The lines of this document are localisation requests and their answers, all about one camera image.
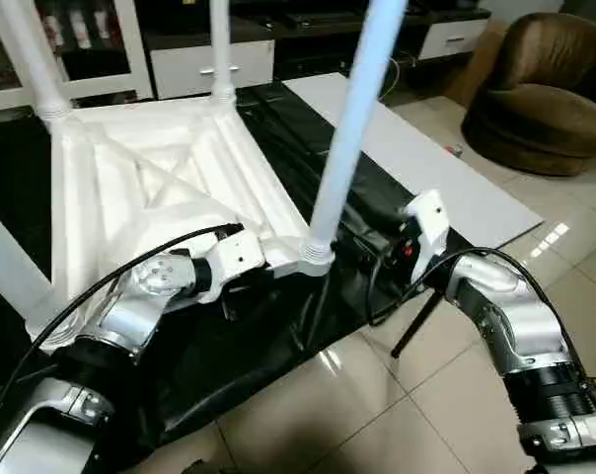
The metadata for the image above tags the white plastic table top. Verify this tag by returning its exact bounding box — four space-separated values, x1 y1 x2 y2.
26 94 337 353

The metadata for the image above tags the black plastic mat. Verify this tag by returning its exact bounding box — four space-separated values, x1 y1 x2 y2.
0 79 477 467

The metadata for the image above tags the black metal table leg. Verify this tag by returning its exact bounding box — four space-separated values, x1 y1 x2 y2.
389 286 449 359

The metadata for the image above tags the white side board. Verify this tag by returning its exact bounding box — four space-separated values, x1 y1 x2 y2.
282 71 546 252

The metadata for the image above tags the white drawer unit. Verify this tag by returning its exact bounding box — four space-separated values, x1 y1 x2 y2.
150 39 277 101
414 14 494 62

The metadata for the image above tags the brown leather armchair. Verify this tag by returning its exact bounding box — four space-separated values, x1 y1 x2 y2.
462 12 596 179

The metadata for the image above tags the white glass door cabinet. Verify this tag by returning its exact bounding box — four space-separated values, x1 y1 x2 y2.
0 0 157 116

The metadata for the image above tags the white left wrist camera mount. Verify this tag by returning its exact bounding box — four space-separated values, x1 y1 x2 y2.
205 231 271 289

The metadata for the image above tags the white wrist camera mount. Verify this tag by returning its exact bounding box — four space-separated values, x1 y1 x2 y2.
205 231 271 289
401 189 451 289

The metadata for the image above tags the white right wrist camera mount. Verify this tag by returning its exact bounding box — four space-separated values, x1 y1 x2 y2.
401 189 451 289

